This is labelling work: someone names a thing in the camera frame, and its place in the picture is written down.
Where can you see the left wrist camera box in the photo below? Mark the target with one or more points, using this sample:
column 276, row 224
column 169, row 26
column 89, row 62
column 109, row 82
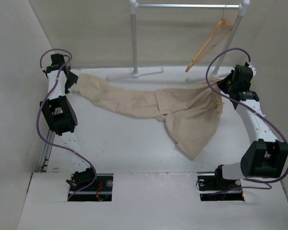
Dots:
column 57, row 61

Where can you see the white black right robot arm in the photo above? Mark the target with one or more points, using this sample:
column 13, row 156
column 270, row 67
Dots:
column 263, row 162

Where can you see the white metal clothes rack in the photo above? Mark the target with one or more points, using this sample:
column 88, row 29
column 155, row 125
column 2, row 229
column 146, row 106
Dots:
column 171, row 32

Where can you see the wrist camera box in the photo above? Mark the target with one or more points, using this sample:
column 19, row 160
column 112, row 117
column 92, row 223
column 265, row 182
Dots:
column 57, row 61
column 242, row 76

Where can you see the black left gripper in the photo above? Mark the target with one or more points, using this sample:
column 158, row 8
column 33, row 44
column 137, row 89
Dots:
column 72, row 79

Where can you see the beige trousers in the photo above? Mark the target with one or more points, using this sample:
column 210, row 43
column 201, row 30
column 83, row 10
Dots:
column 191, row 115

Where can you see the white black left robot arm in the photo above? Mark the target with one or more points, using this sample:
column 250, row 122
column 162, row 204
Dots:
column 62, row 120

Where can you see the wooden clothes hanger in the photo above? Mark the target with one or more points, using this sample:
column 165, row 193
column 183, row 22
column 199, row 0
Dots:
column 221, row 25

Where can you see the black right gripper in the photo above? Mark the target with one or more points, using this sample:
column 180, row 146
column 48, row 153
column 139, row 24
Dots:
column 221, row 83

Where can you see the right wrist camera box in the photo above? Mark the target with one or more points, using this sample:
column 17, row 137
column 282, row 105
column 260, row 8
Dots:
column 242, row 76

